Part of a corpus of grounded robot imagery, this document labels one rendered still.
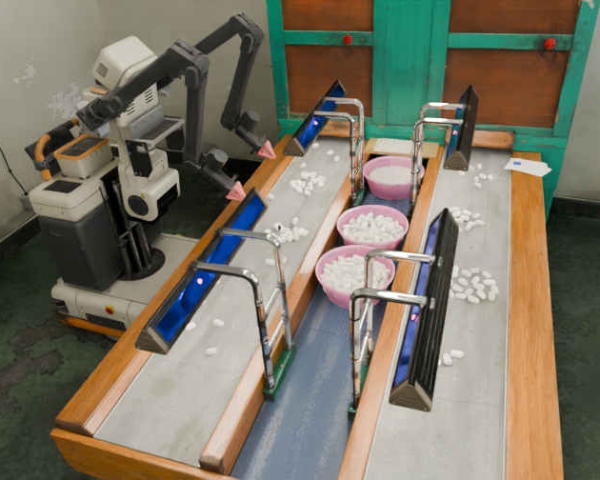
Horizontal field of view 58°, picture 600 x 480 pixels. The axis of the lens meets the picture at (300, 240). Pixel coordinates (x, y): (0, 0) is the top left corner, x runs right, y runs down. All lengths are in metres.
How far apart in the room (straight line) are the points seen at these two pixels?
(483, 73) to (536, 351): 1.34
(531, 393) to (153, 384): 1.00
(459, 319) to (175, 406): 0.86
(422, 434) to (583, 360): 1.46
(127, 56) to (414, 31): 1.19
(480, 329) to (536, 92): 1.24
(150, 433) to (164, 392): 0.13
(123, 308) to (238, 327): 1.05
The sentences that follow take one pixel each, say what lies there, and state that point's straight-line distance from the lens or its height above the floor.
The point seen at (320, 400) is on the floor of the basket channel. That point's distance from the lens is 1.55.
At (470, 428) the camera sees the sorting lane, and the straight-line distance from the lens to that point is 1.45.
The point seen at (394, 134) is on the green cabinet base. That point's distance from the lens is 2.68.
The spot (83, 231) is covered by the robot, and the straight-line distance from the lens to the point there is 2.53.
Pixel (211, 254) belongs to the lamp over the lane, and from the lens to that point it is 1.39.
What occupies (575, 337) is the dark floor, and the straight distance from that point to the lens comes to 2.86.
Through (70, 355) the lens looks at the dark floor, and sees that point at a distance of 2.92.
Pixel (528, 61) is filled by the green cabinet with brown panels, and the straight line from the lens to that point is 2.54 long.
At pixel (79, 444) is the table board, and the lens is 1.56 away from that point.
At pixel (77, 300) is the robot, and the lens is 2.80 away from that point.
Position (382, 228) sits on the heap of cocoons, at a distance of 2.07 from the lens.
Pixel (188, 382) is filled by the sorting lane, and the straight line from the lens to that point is 1.57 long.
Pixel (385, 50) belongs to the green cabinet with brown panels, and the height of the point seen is 1.19.
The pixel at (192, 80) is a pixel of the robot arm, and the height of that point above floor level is 1.35.
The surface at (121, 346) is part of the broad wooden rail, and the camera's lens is 1.70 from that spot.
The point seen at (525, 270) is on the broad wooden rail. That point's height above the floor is 0.76.
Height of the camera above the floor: 1.89
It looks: 35 degrees down
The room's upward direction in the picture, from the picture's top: 5 degrees counter-clockwise
